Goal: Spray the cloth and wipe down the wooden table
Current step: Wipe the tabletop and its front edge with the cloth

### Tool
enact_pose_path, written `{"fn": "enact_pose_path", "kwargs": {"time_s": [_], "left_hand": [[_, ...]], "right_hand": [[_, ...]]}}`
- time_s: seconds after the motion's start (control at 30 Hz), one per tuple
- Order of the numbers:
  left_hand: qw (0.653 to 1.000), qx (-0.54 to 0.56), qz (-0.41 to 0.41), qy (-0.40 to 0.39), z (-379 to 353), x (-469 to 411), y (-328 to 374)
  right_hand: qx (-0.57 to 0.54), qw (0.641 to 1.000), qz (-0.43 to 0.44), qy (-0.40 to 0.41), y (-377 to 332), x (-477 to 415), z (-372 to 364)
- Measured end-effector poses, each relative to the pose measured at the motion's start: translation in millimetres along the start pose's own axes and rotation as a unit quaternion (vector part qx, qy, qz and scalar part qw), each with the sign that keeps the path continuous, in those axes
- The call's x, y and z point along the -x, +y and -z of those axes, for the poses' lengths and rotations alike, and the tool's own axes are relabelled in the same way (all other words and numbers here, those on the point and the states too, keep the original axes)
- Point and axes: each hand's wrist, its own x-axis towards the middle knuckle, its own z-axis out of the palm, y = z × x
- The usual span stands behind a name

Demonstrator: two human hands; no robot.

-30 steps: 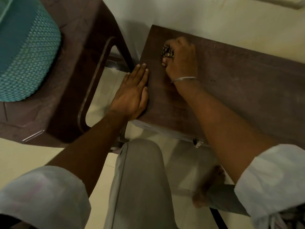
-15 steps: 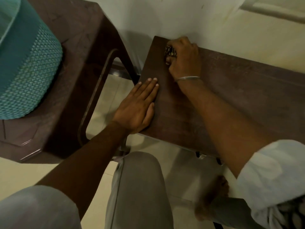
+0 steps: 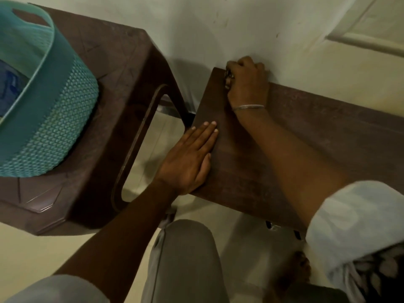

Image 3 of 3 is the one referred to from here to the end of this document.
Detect person's left forearm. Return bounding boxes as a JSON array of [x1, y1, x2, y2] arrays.
[[54, 181, 184, 303]]

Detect person's right forearm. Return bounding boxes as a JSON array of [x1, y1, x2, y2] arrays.
[[235, 108, 349, 229]]

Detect black patterned garment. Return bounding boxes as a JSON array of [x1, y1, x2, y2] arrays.
[[346, 243, 404, 303]]

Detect thin metal bangle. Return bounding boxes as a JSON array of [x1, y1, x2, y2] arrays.
[[232, 104, 265, 112]]

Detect white right sleeve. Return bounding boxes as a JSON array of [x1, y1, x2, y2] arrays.
[[304, 181, 404, 303]]

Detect small metal object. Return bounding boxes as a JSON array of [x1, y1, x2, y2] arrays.
[[224, 69, 236, 90]]

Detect person's grey trouser leg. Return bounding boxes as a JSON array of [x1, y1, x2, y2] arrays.
[[140, 219, 229, 303]]

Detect grey left sleeve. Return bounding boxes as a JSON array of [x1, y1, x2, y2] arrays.
[[3, 274, 110, 303]]

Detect white panelled door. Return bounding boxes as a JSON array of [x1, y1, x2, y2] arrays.
[[325, 0, 404, 58]]

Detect brown plastic stool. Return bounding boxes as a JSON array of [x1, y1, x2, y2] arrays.
[[0, 4, 195, 236]]

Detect person's right hand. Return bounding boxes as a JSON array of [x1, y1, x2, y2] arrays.
[[226, 56, 271, 111]]

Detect teal woven plastic basket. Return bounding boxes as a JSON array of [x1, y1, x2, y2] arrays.
[[0, 0, 100, 178]]

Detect person's foot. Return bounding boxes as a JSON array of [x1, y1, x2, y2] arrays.
[[268, 251, 312, 300]]

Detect person's left hand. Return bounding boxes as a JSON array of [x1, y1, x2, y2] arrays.
[[153, 121, 219, 197]]

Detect blue cloth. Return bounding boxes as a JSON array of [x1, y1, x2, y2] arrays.
[[0, 59, 29, 118]]

